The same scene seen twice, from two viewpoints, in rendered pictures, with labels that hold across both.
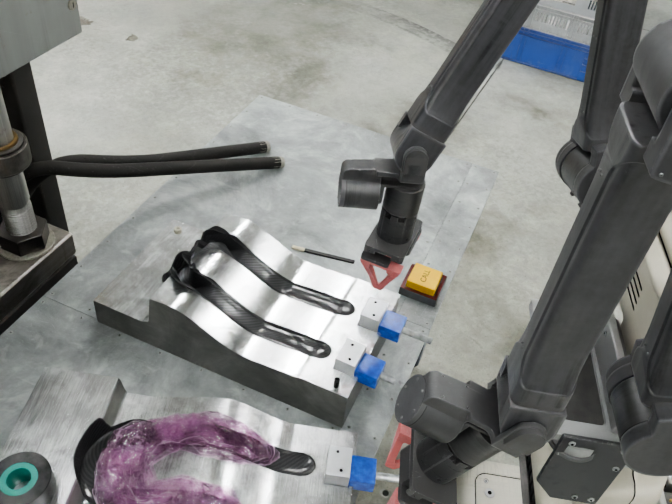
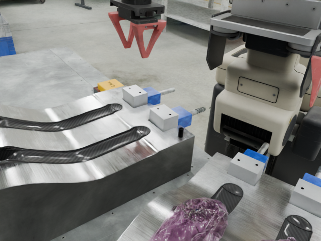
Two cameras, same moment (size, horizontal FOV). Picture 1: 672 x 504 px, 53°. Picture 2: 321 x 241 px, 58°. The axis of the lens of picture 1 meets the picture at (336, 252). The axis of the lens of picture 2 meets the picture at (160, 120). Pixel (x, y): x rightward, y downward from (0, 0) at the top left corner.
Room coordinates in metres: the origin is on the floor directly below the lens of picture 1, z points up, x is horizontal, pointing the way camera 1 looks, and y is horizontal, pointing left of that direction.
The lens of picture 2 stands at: (0.43, 0.36, 1.21)
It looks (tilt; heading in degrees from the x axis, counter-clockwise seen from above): 32 degrees down; 305
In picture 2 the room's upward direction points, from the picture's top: 3 degrees clockwise
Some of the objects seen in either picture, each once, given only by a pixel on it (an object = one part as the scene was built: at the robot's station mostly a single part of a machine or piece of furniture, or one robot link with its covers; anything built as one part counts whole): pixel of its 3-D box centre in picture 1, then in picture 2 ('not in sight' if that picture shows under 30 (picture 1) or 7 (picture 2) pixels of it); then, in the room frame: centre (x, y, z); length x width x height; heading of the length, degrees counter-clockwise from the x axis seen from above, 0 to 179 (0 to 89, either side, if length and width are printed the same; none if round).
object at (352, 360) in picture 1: (375, 373); (181, 116); (0.69, -0.09, 0.89); 0.13 x 0.05 x 0.05; 71
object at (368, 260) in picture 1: (384, 263); (142, 32); (0.79, -0.08, 1.05); 0.07 x 0.07 x 0.09; 72
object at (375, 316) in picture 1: (397, 328); (152, 95); (0.80, -0.13, 0.89); 0.13 x 0.05 x 0.05; 72
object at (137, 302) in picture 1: (249, 299); (43, 153); (0.84, 0.15, 0.87); 0.50 x 0.26 x 0.14; 72
